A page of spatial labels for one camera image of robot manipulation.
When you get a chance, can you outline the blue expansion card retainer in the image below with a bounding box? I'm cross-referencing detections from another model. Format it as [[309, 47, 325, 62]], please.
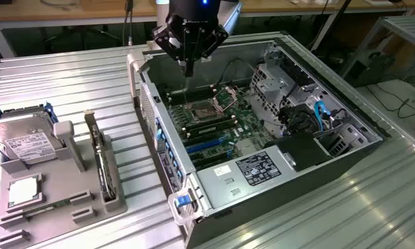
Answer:
[[153, 117, 186, 184]]

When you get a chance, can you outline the hanging black cable with connector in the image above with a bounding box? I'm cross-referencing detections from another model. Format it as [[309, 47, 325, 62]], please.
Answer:
[[121, 0, 134, 47]]

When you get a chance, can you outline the silver chipset heat sink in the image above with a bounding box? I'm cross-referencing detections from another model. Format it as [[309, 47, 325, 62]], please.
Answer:
[[233, 139, 260, 154]]

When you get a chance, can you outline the grey case handle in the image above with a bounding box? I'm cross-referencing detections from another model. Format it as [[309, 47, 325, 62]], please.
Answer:
[[125, 53, 149, 101], [166, 190, 200, 226]]

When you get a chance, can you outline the black plastic air shroud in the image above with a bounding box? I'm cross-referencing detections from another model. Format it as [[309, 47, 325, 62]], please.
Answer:
[[264, 132, 333, 173]]

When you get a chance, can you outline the silver perforated drive cage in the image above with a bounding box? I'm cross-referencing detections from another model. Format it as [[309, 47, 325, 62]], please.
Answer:
[[249, 63, 319, 131]]

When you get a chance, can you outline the open black PC case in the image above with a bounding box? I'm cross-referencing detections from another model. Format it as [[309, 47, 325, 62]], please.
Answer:
[[125, 30, 392, 249]]

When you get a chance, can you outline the blue expansion slot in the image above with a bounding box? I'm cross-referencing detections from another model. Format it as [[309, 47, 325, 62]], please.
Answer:
[[185, 139, 228, 154]]

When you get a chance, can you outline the metal slat shelving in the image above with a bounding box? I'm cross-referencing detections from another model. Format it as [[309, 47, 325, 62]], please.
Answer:
[[340, 15, 415, 78]]

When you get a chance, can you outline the thin locking lever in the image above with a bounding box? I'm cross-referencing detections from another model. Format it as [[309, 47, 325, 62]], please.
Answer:
[[181, 76, 190, 107]]

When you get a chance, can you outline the CPU socket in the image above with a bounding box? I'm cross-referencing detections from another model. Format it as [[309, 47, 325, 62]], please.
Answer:
[[189, 102, 225, 123]]

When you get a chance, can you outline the green RAM stick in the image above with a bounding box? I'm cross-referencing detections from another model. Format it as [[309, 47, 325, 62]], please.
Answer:
[[21, 200, 73, 216]]

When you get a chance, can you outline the silver power supply unit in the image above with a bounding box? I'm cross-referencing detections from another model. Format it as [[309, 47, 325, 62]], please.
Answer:
[[194, 145, 300, 210]]

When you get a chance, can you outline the black expansion slot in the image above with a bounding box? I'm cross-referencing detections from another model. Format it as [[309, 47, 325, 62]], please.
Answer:
[[188, 149, 231, 163], [192, 155, 235, 169]]

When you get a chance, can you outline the black chair base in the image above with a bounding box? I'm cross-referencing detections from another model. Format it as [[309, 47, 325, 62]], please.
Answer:
[[44, 24, 122, 45]]

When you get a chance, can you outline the black power wire bundle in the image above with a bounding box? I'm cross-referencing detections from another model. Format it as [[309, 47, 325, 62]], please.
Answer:
[[279, 104, 316, 133]]

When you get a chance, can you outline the blue SATA wire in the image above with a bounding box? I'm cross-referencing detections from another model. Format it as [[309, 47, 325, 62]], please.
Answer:
[[312, 100, 328, 133]]

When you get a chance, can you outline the green motherboard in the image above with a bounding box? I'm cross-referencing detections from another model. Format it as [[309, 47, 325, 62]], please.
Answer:
[[164, 84, 287, 171]]

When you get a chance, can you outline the silver CPU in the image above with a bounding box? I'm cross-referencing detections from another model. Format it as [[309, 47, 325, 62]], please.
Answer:
[[8, 177, 42, 203]]

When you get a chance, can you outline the black RAM stick white label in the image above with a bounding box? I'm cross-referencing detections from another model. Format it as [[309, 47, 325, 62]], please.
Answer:
[[185, 119, 236, 137]]

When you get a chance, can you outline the white coiled cable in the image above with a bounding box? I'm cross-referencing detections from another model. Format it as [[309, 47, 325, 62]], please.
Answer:
[[40, 0, 81, 11]]

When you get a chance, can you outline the graphics card with metal bracket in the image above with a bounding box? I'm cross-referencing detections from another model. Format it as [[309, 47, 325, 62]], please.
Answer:
[[84, 110, 118, 205]]

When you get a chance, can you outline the metal socket cover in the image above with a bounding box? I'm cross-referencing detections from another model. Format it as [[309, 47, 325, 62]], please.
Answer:
[[211, 87, 240, 115]]

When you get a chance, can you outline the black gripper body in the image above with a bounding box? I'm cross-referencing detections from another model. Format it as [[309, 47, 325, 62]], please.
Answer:
[[166, 0, 223, 34]]

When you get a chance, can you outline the silver disk bay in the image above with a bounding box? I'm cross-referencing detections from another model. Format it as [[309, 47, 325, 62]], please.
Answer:
[[313, 123, 371, 157]]

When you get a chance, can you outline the grey parts rack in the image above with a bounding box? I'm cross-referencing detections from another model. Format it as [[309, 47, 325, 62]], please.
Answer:
[[0, 120, 128, 249]]

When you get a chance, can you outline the silver hard disk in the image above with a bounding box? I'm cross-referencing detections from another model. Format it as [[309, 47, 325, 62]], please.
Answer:
[[0, 113, 65, 164]]

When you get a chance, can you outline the blue case latch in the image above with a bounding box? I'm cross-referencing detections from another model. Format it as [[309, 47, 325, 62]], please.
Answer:
[[173, 196, 190, 208]]

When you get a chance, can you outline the black RAM slot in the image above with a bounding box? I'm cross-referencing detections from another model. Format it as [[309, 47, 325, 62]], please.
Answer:
[[164, 87, 217, 98], [166, 91, 215, 103]]

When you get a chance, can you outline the black floor device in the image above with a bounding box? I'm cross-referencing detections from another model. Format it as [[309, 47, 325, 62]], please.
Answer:
[[351, 51, 395, 88]]

